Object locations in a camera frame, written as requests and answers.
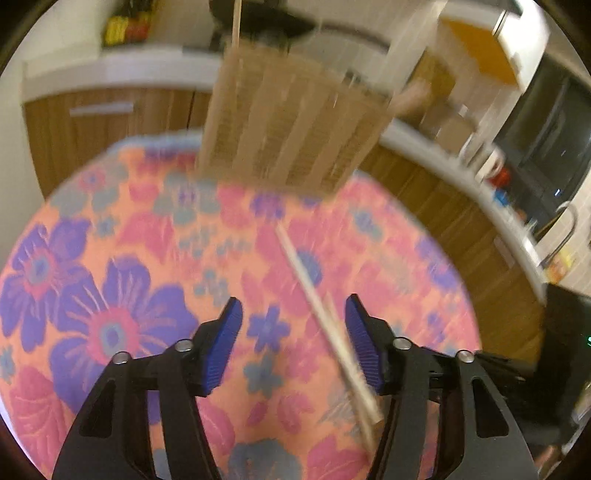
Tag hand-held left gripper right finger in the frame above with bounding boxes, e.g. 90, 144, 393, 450
345, 294, 540, 480

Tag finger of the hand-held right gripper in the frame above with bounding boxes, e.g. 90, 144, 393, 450
475, 352, 548, 384

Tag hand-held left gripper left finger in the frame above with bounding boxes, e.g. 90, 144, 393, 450
52, 296, 244, 480

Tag beige plastic utensil basket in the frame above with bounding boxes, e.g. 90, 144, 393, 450
196, 39, 398, 197

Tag silver faucet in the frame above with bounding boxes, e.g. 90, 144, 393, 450
536, 203, 580, 268

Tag floral tablecloth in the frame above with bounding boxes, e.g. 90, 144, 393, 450
0, 136, 483, 480

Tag red label sauce bottle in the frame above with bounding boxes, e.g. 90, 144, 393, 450
127, 9, 153, 42

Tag black wok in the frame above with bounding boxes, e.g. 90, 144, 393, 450
208, 0, 317, 40

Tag dark soy sauce bottle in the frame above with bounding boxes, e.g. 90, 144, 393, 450
104, 11, 130, 44

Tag silver drawer handle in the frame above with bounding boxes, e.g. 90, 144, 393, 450
69, 102, 134, 116

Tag wall cabinet with yellow underside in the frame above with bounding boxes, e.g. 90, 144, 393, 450
436, 0, 548, 90

